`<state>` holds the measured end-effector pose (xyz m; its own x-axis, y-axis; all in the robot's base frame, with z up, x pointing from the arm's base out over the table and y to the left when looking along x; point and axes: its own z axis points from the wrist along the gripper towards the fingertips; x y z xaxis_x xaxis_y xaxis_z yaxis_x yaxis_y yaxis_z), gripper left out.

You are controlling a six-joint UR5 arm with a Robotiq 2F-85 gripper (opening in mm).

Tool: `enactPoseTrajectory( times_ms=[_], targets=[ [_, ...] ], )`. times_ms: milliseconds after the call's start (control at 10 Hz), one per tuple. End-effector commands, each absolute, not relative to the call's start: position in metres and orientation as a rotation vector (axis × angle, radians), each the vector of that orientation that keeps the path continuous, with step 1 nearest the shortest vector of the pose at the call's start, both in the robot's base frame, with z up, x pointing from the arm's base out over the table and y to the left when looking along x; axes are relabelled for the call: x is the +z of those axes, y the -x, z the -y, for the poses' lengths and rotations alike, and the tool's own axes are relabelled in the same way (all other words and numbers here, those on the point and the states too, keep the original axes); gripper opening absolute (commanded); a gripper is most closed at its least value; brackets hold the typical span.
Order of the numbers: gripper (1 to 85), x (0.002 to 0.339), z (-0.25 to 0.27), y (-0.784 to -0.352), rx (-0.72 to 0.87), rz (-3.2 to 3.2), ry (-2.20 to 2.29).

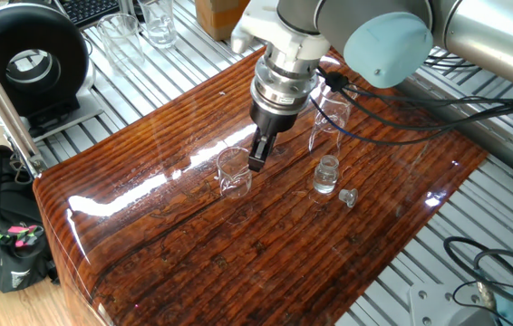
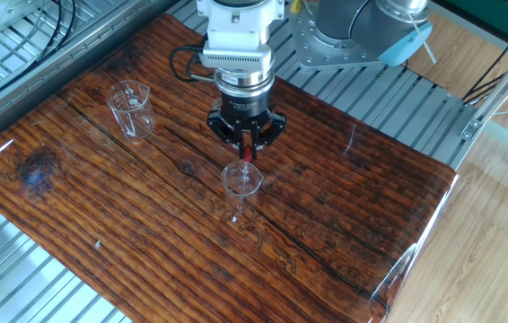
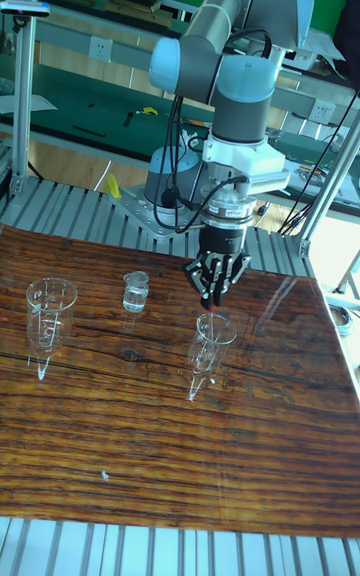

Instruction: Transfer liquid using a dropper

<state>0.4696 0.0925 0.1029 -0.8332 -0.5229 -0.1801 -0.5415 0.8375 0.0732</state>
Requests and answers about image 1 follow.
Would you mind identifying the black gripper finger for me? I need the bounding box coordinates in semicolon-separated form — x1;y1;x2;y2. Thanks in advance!
259;129;279;165
247;126;272;174

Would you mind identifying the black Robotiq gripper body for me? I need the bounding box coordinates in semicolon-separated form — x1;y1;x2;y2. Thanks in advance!
248;98;302;137

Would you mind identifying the small glass reagent bottle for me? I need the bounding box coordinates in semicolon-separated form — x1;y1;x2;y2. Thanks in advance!
312;154;341;196

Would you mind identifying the silver wrist coupling flange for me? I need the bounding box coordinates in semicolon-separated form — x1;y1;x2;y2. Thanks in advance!
250;44;321;117

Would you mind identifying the small clear glass beaker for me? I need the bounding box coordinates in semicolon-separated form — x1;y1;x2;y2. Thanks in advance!
216;146;256;199

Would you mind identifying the tall clear glass beaker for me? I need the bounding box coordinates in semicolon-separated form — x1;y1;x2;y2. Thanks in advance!
308;81;359;153

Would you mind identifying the clear glass bottle stopper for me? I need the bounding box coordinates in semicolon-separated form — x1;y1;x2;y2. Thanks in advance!
338;187;359;209

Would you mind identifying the glossy wood-pattern mat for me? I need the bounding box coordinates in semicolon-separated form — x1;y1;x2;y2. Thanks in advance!
33;44;489;326

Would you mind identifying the large clear glass beaker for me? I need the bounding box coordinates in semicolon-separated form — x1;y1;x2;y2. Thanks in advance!
137;0;179;50
96;13;147;77

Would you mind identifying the black computer keyboard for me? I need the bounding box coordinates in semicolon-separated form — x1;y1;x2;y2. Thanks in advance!
54;0;122;29

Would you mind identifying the black backpack with colourful print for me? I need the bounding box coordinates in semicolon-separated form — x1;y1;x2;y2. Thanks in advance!
0;144;62;304

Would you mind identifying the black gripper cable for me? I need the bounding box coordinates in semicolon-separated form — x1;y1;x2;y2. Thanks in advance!
309;66;513;147

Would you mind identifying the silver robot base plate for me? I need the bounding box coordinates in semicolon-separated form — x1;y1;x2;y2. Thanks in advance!
408;281;496;326

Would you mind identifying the black cable with metal plug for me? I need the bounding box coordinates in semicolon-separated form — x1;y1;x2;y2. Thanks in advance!
443;235;513;326

